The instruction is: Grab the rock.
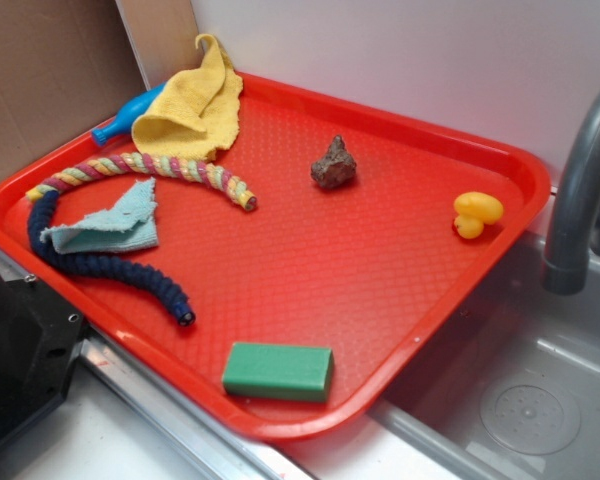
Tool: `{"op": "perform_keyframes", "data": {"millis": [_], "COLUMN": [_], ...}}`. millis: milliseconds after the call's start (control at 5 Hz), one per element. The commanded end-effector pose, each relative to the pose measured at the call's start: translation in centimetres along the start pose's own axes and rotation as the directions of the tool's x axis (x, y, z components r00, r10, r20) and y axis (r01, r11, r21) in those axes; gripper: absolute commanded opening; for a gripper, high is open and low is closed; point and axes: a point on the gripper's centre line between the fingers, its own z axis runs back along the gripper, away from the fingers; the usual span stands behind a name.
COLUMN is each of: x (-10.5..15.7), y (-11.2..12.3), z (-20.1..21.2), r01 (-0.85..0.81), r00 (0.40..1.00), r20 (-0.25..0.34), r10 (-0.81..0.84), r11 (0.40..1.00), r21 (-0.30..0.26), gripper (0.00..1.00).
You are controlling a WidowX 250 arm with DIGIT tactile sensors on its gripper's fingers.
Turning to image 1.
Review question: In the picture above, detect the multicolour pastel rope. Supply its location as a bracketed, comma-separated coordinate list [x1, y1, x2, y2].
[25, 152, 259, 212]

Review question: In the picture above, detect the yellow cloth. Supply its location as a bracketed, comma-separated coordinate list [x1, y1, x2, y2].
[131, 34, 243, 162]

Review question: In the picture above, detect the brown rock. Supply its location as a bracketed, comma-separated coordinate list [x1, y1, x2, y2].
[310, 135, 357, 190]

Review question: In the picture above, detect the red plastic tray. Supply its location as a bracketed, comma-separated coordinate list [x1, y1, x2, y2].
[0, 74, 550, 442]

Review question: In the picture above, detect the blue plastic bottle toy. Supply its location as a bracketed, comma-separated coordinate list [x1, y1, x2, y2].
[91, 82, 166, 147]

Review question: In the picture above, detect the grey toy faucet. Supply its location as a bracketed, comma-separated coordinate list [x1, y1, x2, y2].
[541, 93, 600, 295]

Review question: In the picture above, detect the green rectangular block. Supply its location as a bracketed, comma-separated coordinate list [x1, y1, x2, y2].
[222, 342, 334, 403]

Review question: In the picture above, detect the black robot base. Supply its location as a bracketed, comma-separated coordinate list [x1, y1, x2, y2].
[0, 275, 87, 448]

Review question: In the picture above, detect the navy blue rope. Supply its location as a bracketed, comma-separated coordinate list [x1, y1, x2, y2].
[26, 189, 197, 328]

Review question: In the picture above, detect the light blue cloth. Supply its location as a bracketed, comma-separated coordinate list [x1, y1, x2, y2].
[36, 178, 159, 255]

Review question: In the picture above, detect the brown cardboard panel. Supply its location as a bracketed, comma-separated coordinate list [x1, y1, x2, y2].
[0, 1, 201, 182]

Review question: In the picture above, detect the yellow rubber duck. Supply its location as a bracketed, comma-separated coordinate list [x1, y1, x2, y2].
[453, 192, 504, 240]

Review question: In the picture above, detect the grey plastic sink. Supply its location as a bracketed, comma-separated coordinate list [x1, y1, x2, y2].
[370, 218, 600, 479]

